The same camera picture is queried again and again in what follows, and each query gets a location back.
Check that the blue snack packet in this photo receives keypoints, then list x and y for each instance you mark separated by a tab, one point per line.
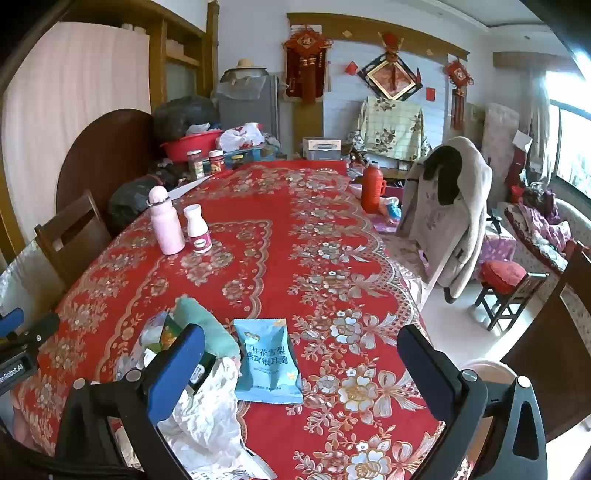
265	364

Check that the grey cabinet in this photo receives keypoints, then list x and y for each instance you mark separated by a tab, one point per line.
249	104

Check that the crumpled white red bag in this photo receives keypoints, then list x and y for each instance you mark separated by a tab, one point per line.
240	136

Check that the dark wooden chair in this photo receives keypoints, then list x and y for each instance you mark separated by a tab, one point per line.
558	350

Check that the white bottle pink label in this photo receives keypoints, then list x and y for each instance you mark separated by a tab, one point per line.
198	228

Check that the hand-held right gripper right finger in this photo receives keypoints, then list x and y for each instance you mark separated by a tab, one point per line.
418	364

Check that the small red knot decoration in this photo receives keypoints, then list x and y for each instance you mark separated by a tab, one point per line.
458	78

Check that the black garment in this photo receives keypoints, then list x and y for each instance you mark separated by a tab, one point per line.
445	170

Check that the red thermos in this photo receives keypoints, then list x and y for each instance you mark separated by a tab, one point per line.
371	189

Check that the floral checked cloth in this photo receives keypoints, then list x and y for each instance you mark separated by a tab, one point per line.
392	124

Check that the sofa with clothes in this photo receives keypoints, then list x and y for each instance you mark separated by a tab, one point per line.
540	226

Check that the pale pink panel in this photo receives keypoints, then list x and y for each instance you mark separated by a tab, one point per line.
69	78

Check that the red floral tablecloth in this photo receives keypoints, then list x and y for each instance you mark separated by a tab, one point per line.
277	240

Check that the white plastic bag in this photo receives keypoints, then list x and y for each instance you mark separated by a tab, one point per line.
207	410

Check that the round brown board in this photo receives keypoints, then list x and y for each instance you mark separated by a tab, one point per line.
101	152

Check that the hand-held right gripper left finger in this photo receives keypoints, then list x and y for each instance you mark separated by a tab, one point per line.
178	369

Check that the light green cloth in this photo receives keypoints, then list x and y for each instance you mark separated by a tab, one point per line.
207	323

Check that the straw hat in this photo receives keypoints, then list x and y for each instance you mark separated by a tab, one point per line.
244	64

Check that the wooden stool red cushion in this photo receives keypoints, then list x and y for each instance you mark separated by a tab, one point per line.
503	277

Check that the dark bundle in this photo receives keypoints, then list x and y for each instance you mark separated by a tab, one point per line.
184	115

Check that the blue plastic bag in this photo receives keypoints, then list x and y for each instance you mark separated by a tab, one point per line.
393	210

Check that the brown wooden chair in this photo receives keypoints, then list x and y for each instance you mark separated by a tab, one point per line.
69	240

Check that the wooden shelf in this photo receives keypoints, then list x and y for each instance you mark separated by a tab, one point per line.
184	55

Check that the white curtain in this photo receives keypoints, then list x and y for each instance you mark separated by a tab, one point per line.
540	124

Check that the diamond framed wall decoration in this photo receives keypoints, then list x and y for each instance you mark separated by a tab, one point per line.
391	76

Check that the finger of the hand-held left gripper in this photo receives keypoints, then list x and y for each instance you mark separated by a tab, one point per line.
39	330
10	322

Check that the grey cardboard box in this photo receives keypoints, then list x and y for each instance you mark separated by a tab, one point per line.
322	148

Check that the beige coat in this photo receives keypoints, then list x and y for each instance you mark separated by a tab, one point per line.
471	221

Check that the red plastic basin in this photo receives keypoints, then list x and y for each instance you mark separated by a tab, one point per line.
189	145

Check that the beige plastic stool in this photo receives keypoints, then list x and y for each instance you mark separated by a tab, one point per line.
485	369

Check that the large red knot decoration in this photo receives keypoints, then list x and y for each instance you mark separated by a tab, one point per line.
305	64

